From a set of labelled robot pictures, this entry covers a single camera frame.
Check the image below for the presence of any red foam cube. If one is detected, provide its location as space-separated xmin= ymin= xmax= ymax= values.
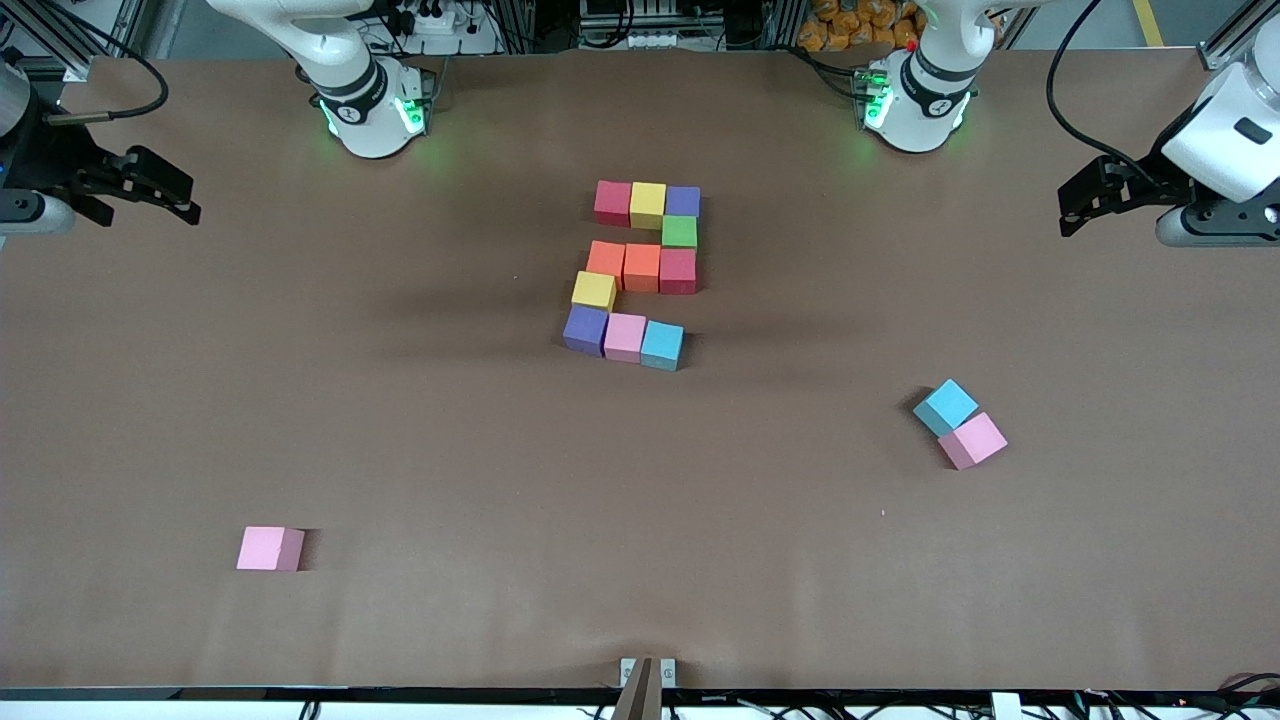
xmin=594 ymin=180 xmax=634 ymax=227
xmin=657 ymin=247 xmax=698 ymax=295

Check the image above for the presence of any yellow foam cube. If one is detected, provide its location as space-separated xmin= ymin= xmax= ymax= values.
xmin=629 ymin=182 xmax=669 ymax=231
xmin=571 ymin=271 xmax=618 ymax=312

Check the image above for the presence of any blue foam cube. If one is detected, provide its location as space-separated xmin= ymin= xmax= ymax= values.
xmin=640 ymin=320 xmax=686 ymax=372
xmin=912 ymin=379 xmax=980 ymax=438

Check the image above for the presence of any pink foam cube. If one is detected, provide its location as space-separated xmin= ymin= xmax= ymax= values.
xmin=603 ymin=313 xmax=648 ymax=364
xmin=236 ymin=526 xmax=307 ymax=573
xmin=937 ymin=412 xmax=1009 ymax=471

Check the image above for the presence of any bag of orange items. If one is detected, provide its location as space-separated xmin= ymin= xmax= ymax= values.
xmin=798 ymin=0 xmax=926 ymax=53

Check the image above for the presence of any white power strip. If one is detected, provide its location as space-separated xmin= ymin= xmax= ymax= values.
xmin=385 ymin=0 xmax=501 ymax=56

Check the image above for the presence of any brown table cover sheet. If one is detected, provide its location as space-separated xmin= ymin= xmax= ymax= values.
xmin=0 ymin=50 xmax=1280 ymax=691

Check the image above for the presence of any black camera cable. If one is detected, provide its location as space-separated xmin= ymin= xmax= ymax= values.
xmin=1046 ymin=0 xmax=1166 ymax=173
xmin=45 ymin=0 xmax=169 ymax=126

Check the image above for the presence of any aluminium frame profile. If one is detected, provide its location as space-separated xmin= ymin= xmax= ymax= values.
xmin=1200 ymin=0 xmax=1280 ymax=71
xmin=0 ymin=0 xmax=151 ymax=81

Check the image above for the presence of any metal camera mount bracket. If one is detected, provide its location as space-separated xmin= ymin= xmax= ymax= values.
xmin=620 ymin=657 xmax=677 ymax=720

